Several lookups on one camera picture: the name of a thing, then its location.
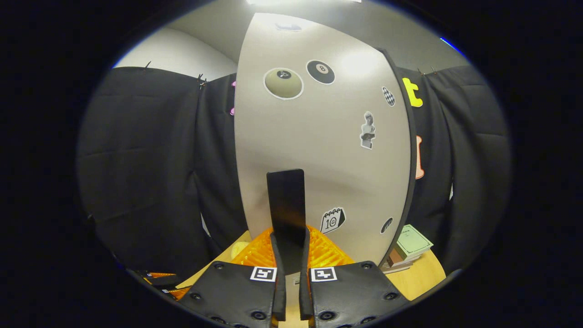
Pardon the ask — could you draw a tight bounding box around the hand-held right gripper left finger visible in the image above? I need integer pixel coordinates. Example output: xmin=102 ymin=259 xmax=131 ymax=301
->
xmin=178 ymin=228 xmax=286 ymax=328

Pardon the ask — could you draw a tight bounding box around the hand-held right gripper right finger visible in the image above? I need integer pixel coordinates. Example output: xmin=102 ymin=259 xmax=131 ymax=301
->
xmin=298 ymin=225 xmax=410 ymax=328

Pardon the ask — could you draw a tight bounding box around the black door handle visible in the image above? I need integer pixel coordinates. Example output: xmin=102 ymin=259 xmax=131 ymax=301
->
xmin=266 ymin=169 xmax=307 ymax=275

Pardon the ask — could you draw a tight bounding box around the beige cabinet door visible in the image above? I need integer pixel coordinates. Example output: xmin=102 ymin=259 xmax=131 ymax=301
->
xmin=234 ymin=13 xmax=413 ymax=274

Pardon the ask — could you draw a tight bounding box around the grey cabinet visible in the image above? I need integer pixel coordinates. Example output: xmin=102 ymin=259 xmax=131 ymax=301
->
xmin=234 ymin=13 xmax=418 ymax=274

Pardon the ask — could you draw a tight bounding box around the pale yellow round object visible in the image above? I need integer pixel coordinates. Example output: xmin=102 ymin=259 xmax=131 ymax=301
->
xmin=230 ymin=241 xmax=251 ymax=260

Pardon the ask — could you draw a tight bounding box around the brown book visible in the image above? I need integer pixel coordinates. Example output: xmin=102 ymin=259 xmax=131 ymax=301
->
xmin=387 ymin=248 xmax=407 ymax=268

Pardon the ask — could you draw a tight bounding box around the black backdrop cloth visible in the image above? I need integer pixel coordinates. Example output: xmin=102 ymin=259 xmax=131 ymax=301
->
xmin=77 ymin=66 xmax=511 ymax=278

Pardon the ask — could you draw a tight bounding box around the green book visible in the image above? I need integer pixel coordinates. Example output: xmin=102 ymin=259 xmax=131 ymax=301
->
xmin=394 ymin=224 xmax=434 ymax=261

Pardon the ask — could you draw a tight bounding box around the wide ceiling light panel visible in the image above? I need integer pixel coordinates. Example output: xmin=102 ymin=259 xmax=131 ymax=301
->
xmin=246 ymin=0 xmax=363 ymax=6

